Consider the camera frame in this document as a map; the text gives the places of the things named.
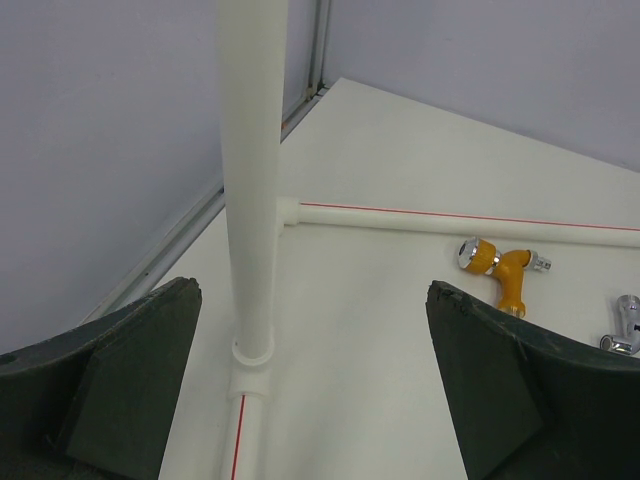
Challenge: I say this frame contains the white PVC pipe frame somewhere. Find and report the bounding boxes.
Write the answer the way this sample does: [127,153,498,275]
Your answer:
[215,1,639,479]

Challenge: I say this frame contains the orange water faucet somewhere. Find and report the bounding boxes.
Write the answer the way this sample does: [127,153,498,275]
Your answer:
[457,237,552,318]

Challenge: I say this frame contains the chrome water faucet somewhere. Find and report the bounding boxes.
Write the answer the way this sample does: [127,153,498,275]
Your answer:
[599,295,639,356]

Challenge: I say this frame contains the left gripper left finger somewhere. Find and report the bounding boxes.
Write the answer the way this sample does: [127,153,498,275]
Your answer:
[1,277,202,479]

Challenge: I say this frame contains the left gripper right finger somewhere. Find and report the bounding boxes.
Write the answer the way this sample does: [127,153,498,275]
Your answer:
[426,281,639,479]

